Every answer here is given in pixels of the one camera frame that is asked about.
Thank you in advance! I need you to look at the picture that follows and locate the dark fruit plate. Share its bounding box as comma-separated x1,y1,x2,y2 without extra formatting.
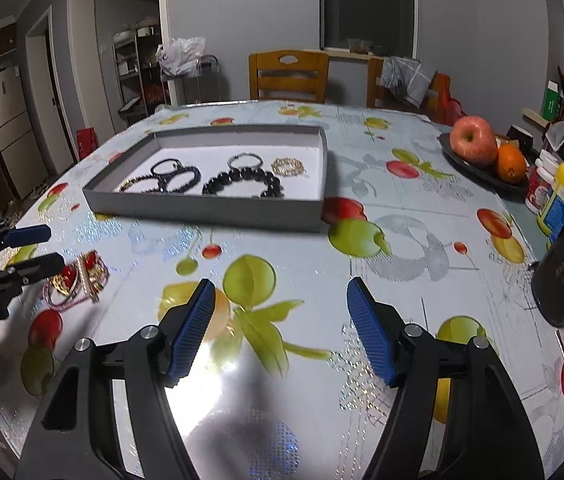
438,132,534,197

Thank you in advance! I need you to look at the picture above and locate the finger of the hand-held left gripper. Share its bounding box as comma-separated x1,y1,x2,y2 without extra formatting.
0,224,52,266
0,252,65,302

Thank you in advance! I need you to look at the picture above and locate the green box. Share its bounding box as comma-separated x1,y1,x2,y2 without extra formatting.
539,80,564,124

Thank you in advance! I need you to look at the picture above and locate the metal shelf rack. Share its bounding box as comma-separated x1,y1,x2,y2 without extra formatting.
112,19,163,127

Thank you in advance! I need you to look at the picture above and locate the fruit print tablecloth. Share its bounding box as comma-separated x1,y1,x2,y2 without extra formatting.
0,99,564,480

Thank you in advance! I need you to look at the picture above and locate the black bangle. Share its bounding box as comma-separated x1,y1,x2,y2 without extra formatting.
150,158,183,182

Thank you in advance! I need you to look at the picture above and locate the white bottle with red label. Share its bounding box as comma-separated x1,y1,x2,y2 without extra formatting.
525,152,561,216

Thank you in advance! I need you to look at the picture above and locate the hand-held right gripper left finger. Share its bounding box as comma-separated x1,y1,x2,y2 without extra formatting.
14,277,217,480

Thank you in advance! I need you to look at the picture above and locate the refrigerator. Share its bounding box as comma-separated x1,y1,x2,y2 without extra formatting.
0,64,38,199

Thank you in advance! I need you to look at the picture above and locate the orange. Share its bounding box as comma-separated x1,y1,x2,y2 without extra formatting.
493,145,528,184

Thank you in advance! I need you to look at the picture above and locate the grey shallow cardboard box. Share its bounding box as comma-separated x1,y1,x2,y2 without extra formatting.
82,125,329,233

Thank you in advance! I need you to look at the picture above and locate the red bag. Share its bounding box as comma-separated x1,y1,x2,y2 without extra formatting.
432,74,469,127

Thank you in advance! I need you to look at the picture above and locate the white plastic bag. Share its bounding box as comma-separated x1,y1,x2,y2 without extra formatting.
156,37,207,76

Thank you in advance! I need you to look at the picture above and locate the pearl and gold bracelet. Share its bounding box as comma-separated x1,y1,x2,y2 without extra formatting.
76,258,111,304

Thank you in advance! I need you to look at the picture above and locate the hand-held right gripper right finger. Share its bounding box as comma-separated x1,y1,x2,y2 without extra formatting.
347,276,545,480

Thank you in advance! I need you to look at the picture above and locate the wooden chair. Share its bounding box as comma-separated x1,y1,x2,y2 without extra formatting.
248,50,331,105
366,57,449,124

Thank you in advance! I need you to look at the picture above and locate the metal cart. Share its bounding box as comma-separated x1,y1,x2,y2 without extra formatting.
161,55,221,109

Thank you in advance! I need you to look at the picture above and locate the red box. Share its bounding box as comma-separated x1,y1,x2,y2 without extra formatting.
76,127,99,162

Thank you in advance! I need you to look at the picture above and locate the large black bead bracelet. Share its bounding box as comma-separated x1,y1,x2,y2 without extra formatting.
201,166,284,199

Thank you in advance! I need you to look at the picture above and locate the window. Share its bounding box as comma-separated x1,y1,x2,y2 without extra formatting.
319,0,419,59

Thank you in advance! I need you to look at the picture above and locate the gold chain bracelet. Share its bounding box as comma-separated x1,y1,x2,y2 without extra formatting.
271,157,309,177

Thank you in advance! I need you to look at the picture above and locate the grey checked cloth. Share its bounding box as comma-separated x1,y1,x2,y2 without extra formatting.
380,56,438,107

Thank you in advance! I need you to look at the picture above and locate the red bead bracelet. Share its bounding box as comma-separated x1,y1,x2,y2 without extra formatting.
46,251,102,297

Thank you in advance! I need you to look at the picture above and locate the dark purple bead bracelet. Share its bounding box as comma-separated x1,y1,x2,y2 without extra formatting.
120,164,199,194

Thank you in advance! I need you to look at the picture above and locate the pink cord bracelet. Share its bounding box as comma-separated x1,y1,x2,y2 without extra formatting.
44,285,100,312

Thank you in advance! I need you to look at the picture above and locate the dark blue faceted bead bracelet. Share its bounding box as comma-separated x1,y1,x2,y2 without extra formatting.
227,152,263,171

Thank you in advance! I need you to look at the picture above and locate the red apple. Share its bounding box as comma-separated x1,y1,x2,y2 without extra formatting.
449,116,498,169

